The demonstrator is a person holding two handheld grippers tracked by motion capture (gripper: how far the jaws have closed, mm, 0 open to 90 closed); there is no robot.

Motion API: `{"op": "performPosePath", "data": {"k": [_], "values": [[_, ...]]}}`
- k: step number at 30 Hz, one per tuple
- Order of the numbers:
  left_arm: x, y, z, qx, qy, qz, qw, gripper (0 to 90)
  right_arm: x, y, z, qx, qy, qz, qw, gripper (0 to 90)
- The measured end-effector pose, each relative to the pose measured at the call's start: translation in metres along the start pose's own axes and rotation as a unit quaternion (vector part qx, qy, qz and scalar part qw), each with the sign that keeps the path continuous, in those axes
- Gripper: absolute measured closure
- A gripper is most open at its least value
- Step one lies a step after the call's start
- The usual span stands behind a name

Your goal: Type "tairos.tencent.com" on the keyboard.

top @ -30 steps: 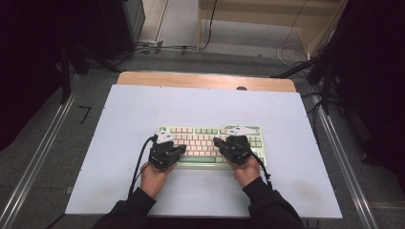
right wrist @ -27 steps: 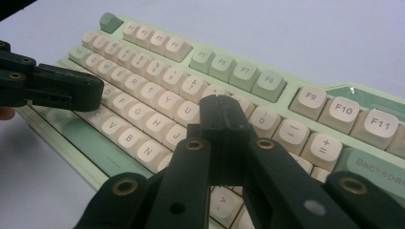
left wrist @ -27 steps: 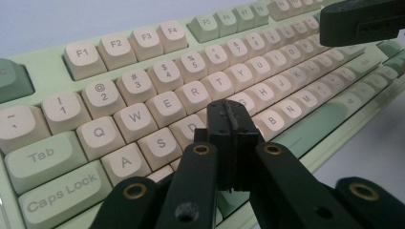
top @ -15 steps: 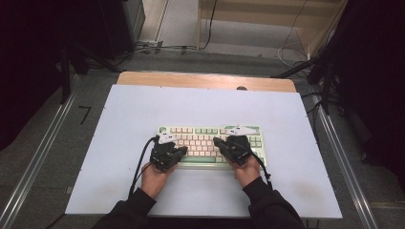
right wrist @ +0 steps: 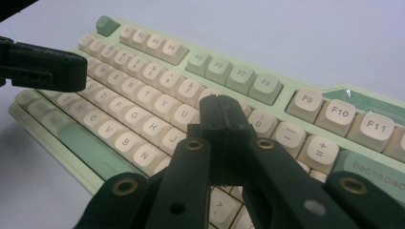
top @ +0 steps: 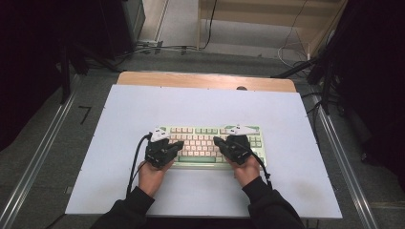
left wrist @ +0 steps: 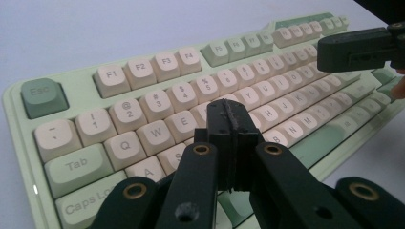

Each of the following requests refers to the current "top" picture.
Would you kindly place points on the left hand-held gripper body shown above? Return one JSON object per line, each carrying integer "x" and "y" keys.
{"x": 158, "y": 154}

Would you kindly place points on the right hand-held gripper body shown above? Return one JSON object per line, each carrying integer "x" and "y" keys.
{"x": 238, "y": 149}

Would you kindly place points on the green and pink keyboard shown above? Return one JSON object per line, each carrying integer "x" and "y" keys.
{"x": 200, "y": 147}

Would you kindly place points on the person's right hand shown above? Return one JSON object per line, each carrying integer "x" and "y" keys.
{"x": 246, "y": 173}

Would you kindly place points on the person's left hand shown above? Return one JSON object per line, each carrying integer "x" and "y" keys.
{"x": 153, "y": 179}

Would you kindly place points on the white table cover board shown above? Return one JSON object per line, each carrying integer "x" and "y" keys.
{"x": 203, "y": 105}

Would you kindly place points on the black metal stand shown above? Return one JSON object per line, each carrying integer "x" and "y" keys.
{"x": 326, "y": 86}

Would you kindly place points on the wooden shelf unit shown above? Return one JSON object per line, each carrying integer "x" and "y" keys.
{"x": 254, "y": 19}

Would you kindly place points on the black cabinet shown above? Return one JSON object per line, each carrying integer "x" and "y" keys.
{"x": 122, "y": 25}

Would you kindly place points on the metal floor rail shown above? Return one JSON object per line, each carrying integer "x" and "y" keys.
{"x": 35, "y": 162}
{"x": 347, "y": 171}

